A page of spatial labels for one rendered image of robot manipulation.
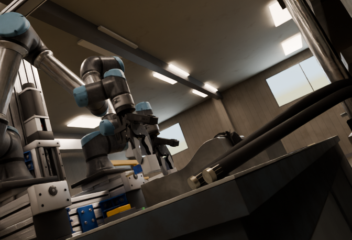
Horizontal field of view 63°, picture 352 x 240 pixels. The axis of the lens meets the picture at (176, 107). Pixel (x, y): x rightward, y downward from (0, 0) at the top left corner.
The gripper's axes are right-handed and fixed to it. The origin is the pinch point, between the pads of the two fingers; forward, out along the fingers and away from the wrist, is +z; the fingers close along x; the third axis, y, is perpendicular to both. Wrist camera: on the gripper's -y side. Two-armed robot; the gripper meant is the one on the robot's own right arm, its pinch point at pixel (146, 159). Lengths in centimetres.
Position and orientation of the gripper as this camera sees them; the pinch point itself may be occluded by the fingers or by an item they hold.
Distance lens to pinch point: 99.5
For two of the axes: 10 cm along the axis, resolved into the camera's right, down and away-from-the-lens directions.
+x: -5.3, -0.6, -8.5
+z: 3.5, 9.0, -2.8
